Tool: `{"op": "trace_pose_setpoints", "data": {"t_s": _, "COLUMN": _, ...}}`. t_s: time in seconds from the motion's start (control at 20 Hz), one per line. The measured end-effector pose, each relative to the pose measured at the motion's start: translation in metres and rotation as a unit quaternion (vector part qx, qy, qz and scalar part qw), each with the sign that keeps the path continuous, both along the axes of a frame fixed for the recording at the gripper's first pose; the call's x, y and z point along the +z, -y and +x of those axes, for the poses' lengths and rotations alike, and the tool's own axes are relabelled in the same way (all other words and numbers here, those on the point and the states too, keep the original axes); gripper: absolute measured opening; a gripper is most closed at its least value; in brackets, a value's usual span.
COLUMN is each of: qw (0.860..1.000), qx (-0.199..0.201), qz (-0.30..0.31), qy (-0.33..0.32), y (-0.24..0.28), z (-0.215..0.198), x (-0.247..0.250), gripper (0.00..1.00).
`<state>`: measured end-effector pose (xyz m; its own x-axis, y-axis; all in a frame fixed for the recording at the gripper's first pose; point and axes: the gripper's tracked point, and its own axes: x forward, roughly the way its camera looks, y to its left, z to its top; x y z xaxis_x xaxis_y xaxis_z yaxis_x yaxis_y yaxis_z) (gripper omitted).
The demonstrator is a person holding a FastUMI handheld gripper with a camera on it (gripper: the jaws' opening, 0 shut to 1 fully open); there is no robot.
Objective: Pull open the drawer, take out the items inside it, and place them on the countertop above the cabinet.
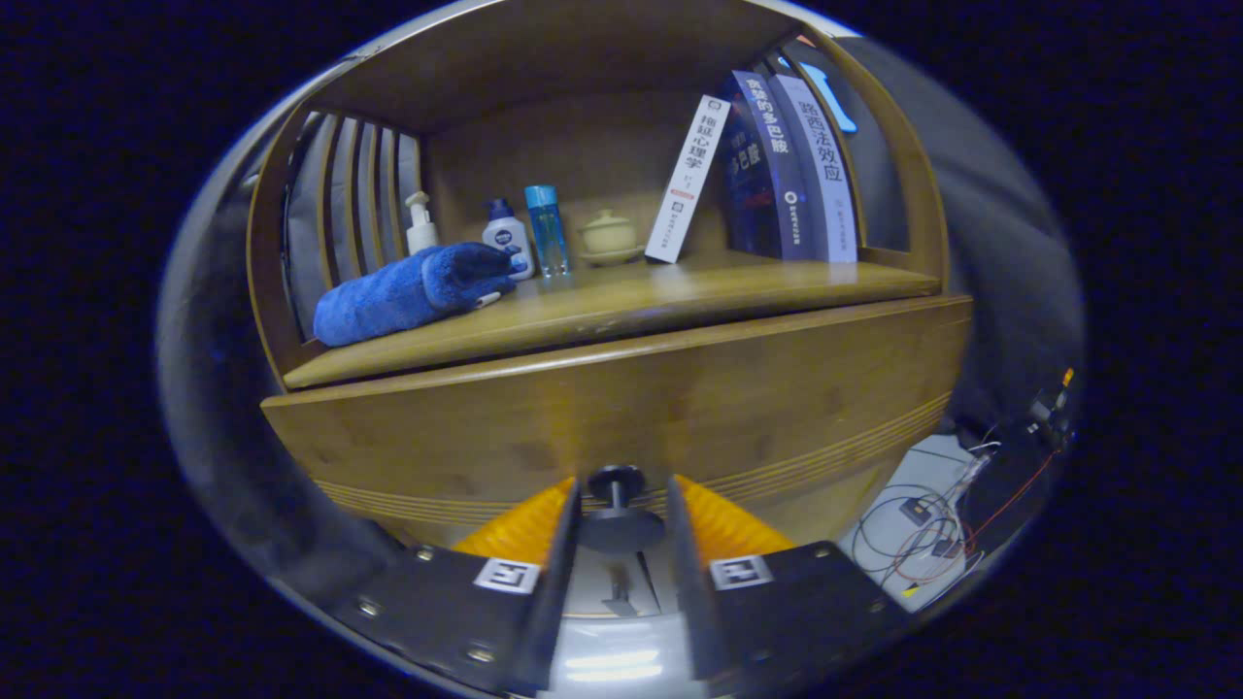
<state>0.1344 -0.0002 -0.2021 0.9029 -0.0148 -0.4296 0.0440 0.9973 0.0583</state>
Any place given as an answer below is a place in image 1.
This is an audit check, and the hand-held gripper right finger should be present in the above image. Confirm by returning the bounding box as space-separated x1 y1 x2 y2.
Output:
665 474 914 698

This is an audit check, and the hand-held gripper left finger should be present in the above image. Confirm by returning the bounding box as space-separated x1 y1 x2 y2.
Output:
325 476 584 698

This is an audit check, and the black round drawer knob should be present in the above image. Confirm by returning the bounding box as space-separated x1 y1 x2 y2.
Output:
578 464 668 556

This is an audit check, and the wooden drawer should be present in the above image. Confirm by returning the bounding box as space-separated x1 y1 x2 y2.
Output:
260 294 975 559

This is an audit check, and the wooden cabinet door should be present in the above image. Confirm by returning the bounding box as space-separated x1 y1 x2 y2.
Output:
568 553 652 618

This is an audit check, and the wooden countertop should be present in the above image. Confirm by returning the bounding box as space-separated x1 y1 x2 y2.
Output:
282 250 943 391

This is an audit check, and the wooden cabinet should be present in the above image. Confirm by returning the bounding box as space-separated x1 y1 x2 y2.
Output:
246 0 975 622

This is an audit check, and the blue towel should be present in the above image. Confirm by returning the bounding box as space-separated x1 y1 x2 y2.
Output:
313 243 530 349

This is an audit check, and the white bottle with blue cap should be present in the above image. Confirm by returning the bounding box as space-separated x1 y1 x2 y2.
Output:
482 198 535 283

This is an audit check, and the beige lidded tea cup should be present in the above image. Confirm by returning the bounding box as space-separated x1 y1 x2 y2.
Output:
578 209 645 267

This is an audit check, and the clear blue bottle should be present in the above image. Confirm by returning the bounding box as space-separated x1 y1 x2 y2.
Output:
524 184 571 279

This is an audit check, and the white pump bottle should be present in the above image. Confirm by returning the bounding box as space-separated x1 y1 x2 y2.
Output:
404 191 440 256

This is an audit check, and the black device with orange part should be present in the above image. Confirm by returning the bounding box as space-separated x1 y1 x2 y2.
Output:
1029 367 1077 452

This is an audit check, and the white book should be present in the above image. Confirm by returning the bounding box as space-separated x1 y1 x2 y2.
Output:
644 94 732 264

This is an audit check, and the black backdrop cloth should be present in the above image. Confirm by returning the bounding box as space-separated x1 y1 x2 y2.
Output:
155 34 1086 622

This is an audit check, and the dark blue book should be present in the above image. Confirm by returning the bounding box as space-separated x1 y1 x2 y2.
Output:
719 70 822 261

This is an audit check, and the pale blue book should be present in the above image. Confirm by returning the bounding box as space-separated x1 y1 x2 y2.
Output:
772 74 860 264

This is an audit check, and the bundle of floor cables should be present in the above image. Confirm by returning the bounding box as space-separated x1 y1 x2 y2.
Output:
855 442 1059 588

